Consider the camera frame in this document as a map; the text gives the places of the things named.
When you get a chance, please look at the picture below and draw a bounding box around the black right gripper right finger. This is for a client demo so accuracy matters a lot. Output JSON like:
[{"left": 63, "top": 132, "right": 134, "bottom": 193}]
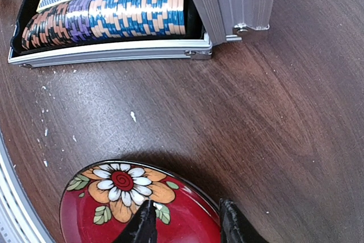
[{"left": 219, "top": 198, "right": 268, "bottom": 243}]

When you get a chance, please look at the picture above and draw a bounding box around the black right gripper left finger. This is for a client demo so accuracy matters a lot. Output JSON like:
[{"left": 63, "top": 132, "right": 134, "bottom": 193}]
[{"left": 113, "top": 200, "right": 157, "bottom": 243}]

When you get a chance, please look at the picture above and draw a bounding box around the aluminium poker case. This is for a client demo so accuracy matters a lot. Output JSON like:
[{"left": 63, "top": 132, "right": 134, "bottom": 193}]
[{"left": 8, "top": 0, "right": 274, "bottom": 67}]

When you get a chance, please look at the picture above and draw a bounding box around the red floral plate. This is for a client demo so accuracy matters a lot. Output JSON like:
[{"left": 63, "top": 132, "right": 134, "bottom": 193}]
[{"left": 60, "top": 160, "right": 221, "bottom": 242}]

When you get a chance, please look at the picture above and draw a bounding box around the blue orange chip stack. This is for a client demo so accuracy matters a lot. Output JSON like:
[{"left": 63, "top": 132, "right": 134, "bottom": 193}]
[{"left": 21, "top": 0, "right": 186, "bottom": 50}]

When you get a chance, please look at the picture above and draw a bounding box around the front aluminium rail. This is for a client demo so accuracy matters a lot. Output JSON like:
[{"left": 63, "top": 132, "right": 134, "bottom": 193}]
[{"left": 1, "top": 137, "right": 55, "bottom": 242}]

